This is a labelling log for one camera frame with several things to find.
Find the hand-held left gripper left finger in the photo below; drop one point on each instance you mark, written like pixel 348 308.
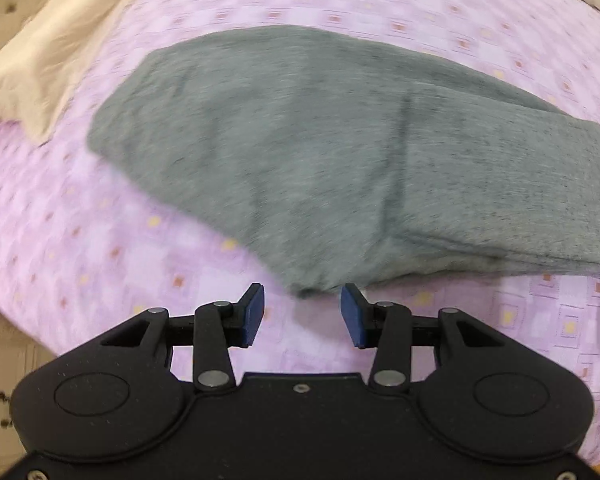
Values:
pixel 252 312

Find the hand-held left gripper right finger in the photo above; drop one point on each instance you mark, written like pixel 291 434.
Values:
pixel 351 315

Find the grey pants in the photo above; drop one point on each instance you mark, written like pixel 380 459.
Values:
pixel 330 160

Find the purple patterned bed sheet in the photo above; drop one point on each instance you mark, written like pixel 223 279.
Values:
pixel 105 240

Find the beige pillow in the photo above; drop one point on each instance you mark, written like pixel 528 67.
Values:
pixel 60 60

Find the cream bed side rail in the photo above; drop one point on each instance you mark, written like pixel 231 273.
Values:
pixel 0 360

